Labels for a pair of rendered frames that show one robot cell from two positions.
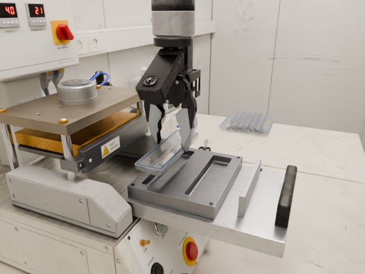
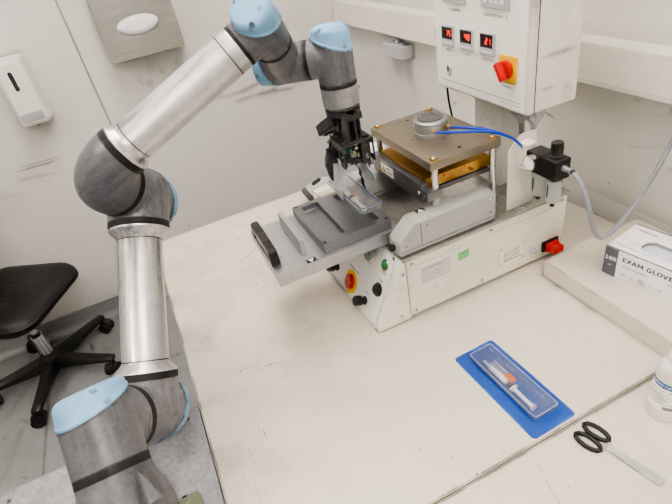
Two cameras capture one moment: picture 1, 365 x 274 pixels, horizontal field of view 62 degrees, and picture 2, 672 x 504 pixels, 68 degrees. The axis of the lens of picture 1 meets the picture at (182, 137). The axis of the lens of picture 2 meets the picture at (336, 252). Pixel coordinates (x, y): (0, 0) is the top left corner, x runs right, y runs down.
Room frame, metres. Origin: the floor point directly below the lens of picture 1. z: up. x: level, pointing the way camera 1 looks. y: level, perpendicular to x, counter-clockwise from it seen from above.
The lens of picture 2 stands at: (1.27, -0.68, 1.57)
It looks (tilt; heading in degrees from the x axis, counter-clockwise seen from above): 34 degrees down; 139
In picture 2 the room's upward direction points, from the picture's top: 12 degrees counter-clockwise
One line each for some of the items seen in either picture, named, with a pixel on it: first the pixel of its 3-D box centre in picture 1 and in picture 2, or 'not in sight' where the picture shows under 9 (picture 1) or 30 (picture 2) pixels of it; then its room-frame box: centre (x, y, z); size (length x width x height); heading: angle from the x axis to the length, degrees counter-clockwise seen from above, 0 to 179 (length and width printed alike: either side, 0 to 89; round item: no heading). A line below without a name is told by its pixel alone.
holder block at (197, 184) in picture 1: (190, 175); (339, 217); (0.53, -0.02, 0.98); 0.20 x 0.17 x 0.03; 157
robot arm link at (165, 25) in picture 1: (171, 25); (341, 95); (0.57, 0.02, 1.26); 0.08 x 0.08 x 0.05
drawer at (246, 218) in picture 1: (212, 185); (322, 228); (0.51, -0.06, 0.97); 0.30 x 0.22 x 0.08; 67
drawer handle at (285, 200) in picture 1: (287, 192); (264, 242); (0.46, -0.19, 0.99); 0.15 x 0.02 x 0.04; 157
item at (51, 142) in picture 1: (83, 117); (433, 150); (0.64, 0.22, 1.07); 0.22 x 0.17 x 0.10; 157
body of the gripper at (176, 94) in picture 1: (175, 70); (348, 135); (0.58, 0.01, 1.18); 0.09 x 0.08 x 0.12; 157
